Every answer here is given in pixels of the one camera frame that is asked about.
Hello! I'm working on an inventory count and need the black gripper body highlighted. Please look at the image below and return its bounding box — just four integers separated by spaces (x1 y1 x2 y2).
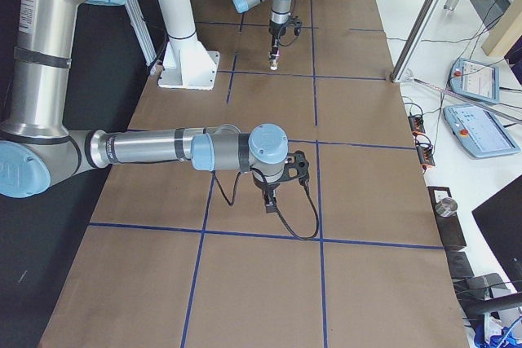
250 150 309 214
269 15 303 57

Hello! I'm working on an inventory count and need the white brass PPR valve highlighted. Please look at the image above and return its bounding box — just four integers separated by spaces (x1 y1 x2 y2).
269 54 279 71

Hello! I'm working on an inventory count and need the steel metal cup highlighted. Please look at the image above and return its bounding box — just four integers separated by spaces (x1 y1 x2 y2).
435 197 458 218

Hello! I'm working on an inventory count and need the brown paper table mat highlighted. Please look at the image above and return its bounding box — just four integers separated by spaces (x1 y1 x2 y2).
38 0 470 348

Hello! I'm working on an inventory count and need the black metal block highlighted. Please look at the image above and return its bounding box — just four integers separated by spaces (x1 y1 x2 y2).
427 186 467 251

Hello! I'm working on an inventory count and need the lower grey teach pendant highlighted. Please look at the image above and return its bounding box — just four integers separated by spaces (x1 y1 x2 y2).
443 104 520 159

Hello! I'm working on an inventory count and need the grey teach pendant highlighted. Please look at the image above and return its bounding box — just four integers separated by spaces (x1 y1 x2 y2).
448 57 500 104
443 104 520 159

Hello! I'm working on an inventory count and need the upper grey teach pendant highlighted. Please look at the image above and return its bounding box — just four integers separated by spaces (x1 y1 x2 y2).
448 57 500 104

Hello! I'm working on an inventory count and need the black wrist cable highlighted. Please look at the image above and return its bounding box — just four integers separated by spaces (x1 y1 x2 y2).
211 168 320 242
281 0 302 48

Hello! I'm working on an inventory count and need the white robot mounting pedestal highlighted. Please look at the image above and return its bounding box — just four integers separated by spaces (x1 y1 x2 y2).
158 0 219 90

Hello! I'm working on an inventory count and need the aluminium profile camera post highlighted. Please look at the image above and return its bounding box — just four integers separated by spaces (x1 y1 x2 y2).
390 0 440 83

